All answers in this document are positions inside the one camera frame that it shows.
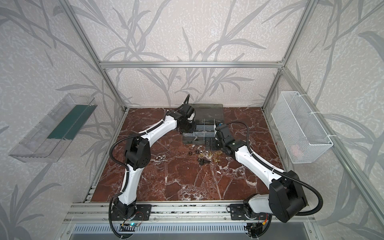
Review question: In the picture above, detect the brass screws pile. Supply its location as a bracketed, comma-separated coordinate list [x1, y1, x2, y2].
[208, 151, 223, 163]

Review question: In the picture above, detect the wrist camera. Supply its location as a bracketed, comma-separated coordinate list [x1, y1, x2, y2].
[178, 104, 195, 122]
[215, 124, 235, 145]

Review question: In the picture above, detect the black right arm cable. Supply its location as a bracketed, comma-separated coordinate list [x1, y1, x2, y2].
[224, 119, 324, 217]

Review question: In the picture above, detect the aluminium frame post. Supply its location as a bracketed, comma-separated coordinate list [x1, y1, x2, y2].
[262, 0, 319, 110]

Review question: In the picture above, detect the clear plastic wall tray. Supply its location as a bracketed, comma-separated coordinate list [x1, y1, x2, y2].
[9, 94, 98, 163]

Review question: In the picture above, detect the aluminium back crossbar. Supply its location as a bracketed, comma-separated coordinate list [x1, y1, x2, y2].
[100, 61, 283, 69]

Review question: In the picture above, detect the black screws pile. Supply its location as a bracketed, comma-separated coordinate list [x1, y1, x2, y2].
[188, 150, 211, 166]

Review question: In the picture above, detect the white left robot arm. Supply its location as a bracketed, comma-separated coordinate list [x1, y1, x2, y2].
[109, 112, 196, 215]

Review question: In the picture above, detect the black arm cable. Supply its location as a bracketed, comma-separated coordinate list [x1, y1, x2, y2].
[224, 119, 324, 217]
[107, 133, 145, 239]

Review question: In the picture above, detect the grey plastic organizer box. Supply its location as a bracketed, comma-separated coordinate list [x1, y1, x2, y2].
[182, 104, 225, 150]

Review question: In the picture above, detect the aluminium front rail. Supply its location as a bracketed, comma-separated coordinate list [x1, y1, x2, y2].
[62, 201, 316, 224]

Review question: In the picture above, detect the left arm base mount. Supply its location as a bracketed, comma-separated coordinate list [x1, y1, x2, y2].
[111, 204, 152, 221]

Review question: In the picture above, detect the white wire mesh basket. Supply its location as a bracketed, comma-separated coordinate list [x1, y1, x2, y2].
[272, 91, 333, 164]

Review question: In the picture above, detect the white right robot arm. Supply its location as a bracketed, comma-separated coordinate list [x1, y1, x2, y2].
[208, 138, 308, 223]

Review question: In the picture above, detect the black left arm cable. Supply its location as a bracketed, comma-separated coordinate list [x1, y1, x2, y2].
[107, 133, 145, 239]

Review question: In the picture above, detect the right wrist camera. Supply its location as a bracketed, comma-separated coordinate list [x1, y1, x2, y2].
[215, 124, 235, 145]

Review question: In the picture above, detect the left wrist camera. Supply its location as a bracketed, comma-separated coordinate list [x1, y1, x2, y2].
[178, 104, 195, 122]

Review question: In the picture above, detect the silver nuts pile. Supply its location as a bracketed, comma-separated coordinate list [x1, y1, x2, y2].
[155, 154, 167, 161]

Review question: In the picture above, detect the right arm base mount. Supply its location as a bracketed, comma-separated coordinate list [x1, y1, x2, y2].
[227, 204, 268, 221]

